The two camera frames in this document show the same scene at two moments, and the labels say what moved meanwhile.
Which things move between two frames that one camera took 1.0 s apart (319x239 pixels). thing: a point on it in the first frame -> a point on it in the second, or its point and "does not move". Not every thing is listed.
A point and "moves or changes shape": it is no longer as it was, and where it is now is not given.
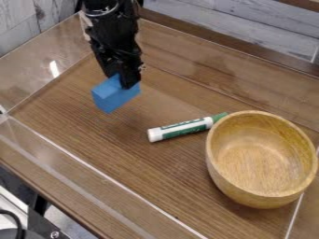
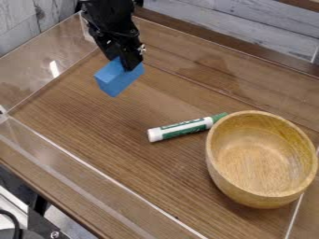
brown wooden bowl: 262,158 does not move
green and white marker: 174,129 does not move
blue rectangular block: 110,94 moves or changes shape
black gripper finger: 109,58 -> 110,44
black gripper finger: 130,74 -> 132,56
